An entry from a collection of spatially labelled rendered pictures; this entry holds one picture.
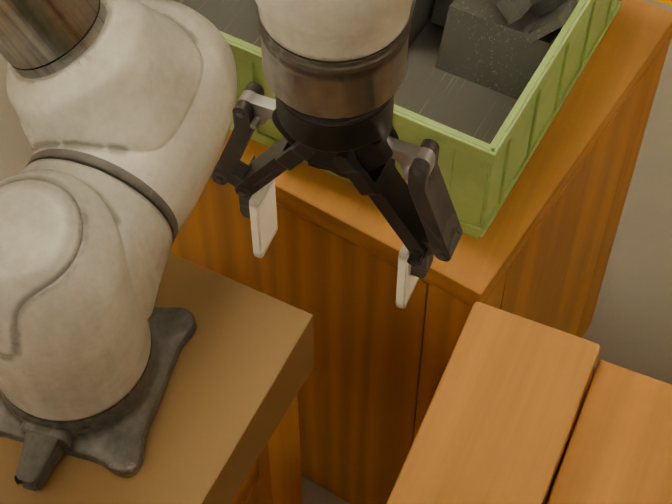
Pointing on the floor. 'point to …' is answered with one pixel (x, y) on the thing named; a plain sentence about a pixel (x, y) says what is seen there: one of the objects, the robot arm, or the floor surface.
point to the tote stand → (217, 206)
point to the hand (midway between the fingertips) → (335, 253)
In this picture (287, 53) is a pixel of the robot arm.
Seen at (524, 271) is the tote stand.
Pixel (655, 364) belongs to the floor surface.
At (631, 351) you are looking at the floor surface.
